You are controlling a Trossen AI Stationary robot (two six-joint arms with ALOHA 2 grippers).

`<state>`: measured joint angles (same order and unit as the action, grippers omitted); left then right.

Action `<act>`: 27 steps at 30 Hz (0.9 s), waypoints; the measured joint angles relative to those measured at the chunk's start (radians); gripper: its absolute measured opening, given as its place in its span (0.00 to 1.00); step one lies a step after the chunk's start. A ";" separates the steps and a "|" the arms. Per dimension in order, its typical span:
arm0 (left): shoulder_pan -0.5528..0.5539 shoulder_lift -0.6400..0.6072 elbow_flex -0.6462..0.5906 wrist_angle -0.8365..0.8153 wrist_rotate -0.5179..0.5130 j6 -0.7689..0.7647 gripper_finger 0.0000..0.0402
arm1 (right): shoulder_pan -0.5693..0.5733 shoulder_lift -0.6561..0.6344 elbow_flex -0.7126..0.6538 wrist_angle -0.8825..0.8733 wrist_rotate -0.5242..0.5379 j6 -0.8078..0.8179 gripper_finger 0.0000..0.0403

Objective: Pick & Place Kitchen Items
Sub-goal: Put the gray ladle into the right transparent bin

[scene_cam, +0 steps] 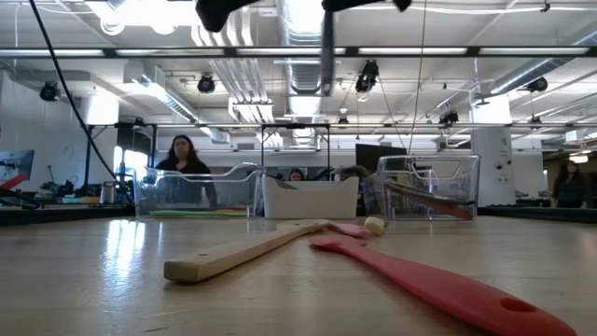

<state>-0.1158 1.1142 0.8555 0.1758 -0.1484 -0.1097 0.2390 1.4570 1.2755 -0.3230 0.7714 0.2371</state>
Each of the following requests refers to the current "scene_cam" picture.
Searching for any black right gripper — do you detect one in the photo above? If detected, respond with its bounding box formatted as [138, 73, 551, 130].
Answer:
[321, 0, 412, 13]

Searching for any grey silicone spoon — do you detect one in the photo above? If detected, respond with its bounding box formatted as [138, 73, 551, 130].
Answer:
[319, 8, 336, 98]

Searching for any red slotted spoon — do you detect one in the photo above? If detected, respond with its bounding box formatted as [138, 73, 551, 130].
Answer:
[419, 195, 476, 221]

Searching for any red silicone spatula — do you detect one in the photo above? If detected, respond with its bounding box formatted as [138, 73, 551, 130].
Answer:
[309, 233, 579, 336]

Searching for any black background monitor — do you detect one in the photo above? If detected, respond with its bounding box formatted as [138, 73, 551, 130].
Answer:
[354, 143, 408, 174]

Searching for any clear plastic bin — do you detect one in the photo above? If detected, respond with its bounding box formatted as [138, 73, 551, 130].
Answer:
[133, 161, 265, 220]
[361, 154, 480, 221]

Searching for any white plastic bin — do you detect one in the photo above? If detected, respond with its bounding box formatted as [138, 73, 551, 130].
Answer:
[261, 175, 361, 220]

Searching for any pink silicone spatula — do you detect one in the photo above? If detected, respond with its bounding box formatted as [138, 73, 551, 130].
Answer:
[327, 221, 372, 240]

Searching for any background black frame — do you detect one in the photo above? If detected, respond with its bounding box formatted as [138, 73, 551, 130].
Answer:
[81, 121, 597, 206]

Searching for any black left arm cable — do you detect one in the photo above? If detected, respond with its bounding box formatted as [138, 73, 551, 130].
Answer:
[27, 0, 134, 206]

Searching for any cream handled butter knife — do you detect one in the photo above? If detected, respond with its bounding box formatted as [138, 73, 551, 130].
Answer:
[363, 216, 386, 237]

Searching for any blue wall screen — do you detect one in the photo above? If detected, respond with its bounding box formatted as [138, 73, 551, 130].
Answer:
[0, 148, 36, 184]

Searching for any black rig frame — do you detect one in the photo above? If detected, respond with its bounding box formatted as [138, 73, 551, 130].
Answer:
[0, 0, 597, 228]

